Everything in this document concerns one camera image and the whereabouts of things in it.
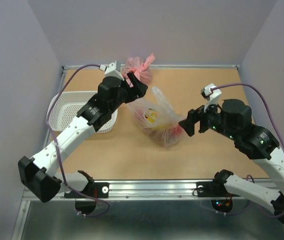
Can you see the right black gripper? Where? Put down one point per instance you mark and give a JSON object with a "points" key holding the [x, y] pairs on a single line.
{"points": [[194, 115]]}

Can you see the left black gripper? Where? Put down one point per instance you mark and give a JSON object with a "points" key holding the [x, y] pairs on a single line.
{"points": [[137, 91]]}

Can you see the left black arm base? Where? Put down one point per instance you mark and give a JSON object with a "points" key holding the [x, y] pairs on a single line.
{"points": [[91, 201]]}

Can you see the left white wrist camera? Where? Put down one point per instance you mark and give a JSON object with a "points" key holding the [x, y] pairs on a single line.
{"points": [[112, 70]]}

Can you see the clear plastic fruit bag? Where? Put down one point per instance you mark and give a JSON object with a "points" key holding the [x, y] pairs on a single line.
{"points": [[162, 103]]}

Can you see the aluminium front rail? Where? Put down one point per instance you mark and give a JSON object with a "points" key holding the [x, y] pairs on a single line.
{"points": [[131, 190]]}

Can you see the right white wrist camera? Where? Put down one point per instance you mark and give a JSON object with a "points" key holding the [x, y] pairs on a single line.
{"points": [[211, 94]]}

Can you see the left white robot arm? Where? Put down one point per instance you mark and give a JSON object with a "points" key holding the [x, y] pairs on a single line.
{"points": [[38, 173]]}

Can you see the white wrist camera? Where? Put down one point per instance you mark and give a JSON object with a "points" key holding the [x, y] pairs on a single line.
{"points": [[211, 94], [112, 70]]}

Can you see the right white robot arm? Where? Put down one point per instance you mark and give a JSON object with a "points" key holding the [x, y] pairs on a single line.
{"points": [[260, 146]]}

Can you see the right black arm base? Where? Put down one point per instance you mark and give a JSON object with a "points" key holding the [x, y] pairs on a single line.
{"points": [[221, 200]]}

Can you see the yellow fruit in bag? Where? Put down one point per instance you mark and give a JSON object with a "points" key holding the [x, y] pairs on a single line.
{"points": [[156, 120]]}

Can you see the pink knotted plastic bag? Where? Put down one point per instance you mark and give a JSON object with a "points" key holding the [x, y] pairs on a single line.
{"points": [[140, 68]]}

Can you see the white perforated plastic basket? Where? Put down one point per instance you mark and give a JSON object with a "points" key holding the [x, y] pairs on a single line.
{"points": [[66, 108]]}

